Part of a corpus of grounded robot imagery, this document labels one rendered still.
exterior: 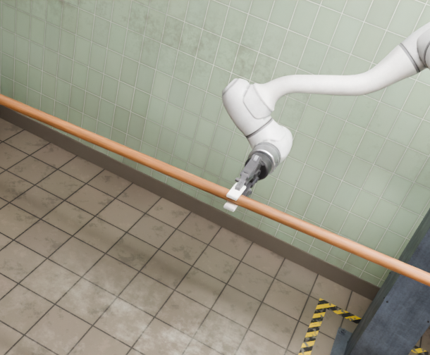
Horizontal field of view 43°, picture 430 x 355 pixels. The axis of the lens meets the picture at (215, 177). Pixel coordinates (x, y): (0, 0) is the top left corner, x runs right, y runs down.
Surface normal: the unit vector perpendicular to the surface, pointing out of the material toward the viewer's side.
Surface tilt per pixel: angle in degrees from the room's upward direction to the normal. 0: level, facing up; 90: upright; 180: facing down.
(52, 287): 0
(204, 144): 90
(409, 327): 90
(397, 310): 90
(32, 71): 90
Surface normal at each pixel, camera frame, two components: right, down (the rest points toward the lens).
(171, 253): 0.24, -0.79
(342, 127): -0.40, 0.45
